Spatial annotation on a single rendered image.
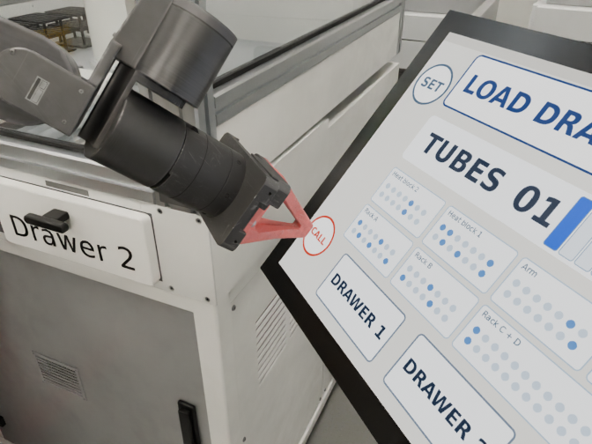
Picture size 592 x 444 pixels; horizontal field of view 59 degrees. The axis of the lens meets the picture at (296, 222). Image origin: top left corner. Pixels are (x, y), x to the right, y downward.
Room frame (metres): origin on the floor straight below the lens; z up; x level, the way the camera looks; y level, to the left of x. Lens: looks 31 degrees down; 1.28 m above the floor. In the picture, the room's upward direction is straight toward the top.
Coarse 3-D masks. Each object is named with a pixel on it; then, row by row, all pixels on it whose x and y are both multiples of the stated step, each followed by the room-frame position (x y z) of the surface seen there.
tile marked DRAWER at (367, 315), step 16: (336, 272) 0.37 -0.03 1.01; (352, 272) 0.36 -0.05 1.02; (320, 288) 0.37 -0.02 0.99; (336, 288) 0.36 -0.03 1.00; (352, 288) 0.35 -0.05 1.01; (368, 288) 0.34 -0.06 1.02; (336, 304) 0.34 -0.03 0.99; (352, 304) 0.33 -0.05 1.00; (368, 304) 0.32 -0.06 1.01; (384, 304) 0.32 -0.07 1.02; (336, 320) 0.33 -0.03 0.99; (352, 320) 0.32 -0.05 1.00; (368, 320) 0.31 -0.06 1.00; (384, 320) 0.30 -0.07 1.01; (400, 320) 0.30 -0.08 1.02; (352, 336) 0.31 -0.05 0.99; (368, 336) 0.30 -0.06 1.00; (384, 336) 0.29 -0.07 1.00; (368, 352) 0.29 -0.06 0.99
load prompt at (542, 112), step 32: (480, 64) 0.44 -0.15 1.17; (512, 64) 0.42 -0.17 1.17; (448, 96) 0.44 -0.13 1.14; (480, 96) 0.41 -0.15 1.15; (512, 96) 0.39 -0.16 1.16; (544, 96) 0.37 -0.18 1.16; (576, 96) 0.35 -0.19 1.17; (512, 128) 0.37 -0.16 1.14; (544, 128) 0.35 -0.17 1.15; (576, 128) 0.33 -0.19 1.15; (576, 160) 0.31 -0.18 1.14
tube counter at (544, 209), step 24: (528, 192) 0.32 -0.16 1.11; (552, 192) 0.31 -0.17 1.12; (576, 192) 0.30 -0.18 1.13; (504, 216) 0.31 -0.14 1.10; (528, 216) 0.30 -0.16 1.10; (552, 216) 0.29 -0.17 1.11; (576, 216) 0.28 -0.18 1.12; (552, 240) 0.28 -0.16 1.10; (576, 240) 0.27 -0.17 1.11; (576, 264) 0.26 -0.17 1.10
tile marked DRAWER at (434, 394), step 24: (408, 360) 0.27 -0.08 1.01; (432, 360) 0.26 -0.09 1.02; (384, 384) 0.26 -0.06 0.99; (408, 384) 0.25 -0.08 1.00; (432, 384) 0.25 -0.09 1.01; (456, 384) 0.24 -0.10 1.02; (408, 408) 0.24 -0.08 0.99; (432, 408) 0.23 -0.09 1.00; (456, 408) 0.22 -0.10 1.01; (480, 408) 0.22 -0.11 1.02; (432, 432) 0.22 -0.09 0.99; (456, 432) 0.21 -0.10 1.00; (480, 432) 0.21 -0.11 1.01; (504, 432) 0.20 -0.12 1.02
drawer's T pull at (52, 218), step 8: (24, 216) 0.63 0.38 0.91; (32, 216) 0.63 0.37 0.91; (40, 216) 0.63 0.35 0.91; (48, 216) 0.63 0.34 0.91; (56, 216) 0.63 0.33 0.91; (64, 216) 0.63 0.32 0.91; (32, 224) 0.62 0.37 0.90; (40, 224) 0.62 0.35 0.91; (48, 224) 0.61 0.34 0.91; (56, 224) 0.61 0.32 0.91; (64, 224) 0.61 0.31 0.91; (56, 232) 0.61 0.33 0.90; (64, 232) 0.60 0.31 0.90
